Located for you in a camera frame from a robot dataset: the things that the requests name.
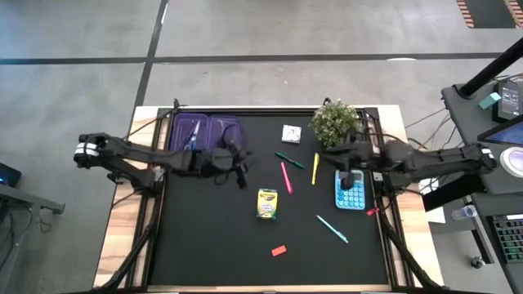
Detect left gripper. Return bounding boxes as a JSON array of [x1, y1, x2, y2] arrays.
[[191, 125, 253, 189]]

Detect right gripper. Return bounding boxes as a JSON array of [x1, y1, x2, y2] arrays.
[[321, 140, 384, 191]]

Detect dark green pen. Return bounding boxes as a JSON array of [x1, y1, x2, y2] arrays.
[[274, 151, 306, 170]]

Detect pink pen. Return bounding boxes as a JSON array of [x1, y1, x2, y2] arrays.
[[279, 161, 294, 195]]

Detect blue-handled scissors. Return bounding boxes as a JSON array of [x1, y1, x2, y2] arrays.
[[183, 120, 202, 151]]

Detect yellow green crayon box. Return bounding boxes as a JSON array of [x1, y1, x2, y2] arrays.
[[256, 188, 279, 221]]

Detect teal pen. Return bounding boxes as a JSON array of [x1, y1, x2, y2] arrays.
[[316, 215, 350, 245]]

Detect light blue calculator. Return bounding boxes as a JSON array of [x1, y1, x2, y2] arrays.
[[334, 169, 367, 212]]

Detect potted green plant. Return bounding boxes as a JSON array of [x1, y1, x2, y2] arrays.
[[309, 99, 363, 150]]

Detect purple plastic pencil box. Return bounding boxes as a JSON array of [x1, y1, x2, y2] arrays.
[[168, 113, 245, 164]]

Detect black table mat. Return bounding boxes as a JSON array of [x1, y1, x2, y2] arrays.
[[149, 114, 389, 286]]

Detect white paper sheet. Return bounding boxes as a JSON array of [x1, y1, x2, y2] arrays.
[[418, 177, 446, 225]]

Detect clear water bottle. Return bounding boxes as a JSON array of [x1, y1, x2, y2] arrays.
[[451, 205, 479, 221]]

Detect dark gray desk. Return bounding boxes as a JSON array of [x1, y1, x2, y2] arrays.
[[440, 81, 523, 195], [469, 191, 523, 294]]

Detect small teal box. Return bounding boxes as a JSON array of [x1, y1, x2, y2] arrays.
[[478, 91, 503, 110]]

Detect tablet with blue screen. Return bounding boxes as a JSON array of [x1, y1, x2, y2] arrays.
[[477, 122, 523, 146]]

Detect white round device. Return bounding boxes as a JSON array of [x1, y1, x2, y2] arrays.
[[500, 146, 523, 179]]

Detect black pole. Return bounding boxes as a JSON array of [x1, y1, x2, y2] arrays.
[[457, 36, 523, 99]]

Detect black keyboard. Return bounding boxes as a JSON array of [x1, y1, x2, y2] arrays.
[[492, 214, 523, 265]]

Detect striped rug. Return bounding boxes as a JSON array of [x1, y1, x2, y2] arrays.
[[456, 0, 523, 29]]

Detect gray metal desk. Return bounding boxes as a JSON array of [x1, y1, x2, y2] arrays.
[[0, 183, 66, 294]]

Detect dark device with blue light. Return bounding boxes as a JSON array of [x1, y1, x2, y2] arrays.
[[0, 163, 22, 188]]

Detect black aluminium table frame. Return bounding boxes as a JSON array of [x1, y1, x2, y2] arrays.
[[96, 105, 445, 294]]

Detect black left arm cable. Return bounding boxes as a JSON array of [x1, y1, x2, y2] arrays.
[[122, 97, 185, 142]]

